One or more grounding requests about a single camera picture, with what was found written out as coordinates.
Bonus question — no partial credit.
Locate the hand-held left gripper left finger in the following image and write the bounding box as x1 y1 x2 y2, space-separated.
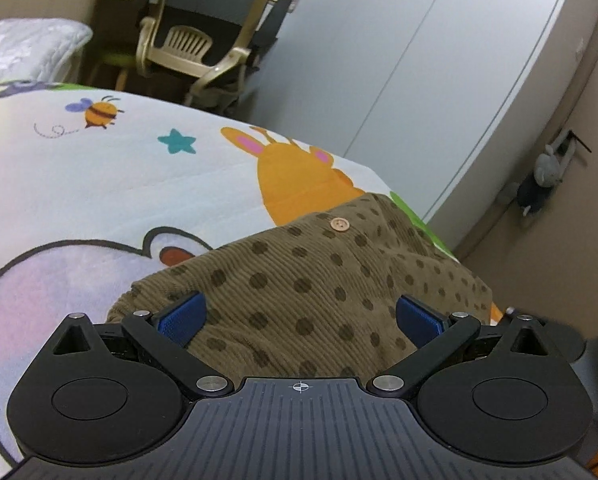
53 291 236 401

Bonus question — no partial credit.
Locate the beige mesh office chair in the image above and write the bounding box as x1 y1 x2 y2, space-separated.
131 0 292 111

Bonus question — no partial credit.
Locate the cartoon printed blanket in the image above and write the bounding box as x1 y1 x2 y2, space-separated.
0 80 504 466

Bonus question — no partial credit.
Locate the brown polka dot garment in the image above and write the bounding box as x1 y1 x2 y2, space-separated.
106 194 494 386

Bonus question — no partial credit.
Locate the grey plush doll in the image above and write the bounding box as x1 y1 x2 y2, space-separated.
499 130 592 218

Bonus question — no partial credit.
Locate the beige door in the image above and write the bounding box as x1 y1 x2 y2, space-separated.
454 35 598 341

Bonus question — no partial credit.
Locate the white wardrobe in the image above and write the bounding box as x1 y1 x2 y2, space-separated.
249 0 580 221

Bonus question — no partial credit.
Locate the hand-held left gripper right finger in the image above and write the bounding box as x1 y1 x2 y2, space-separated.
371 294 552 400

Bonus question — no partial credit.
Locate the white quilted pillow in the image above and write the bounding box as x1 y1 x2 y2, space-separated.
0 17 94 83

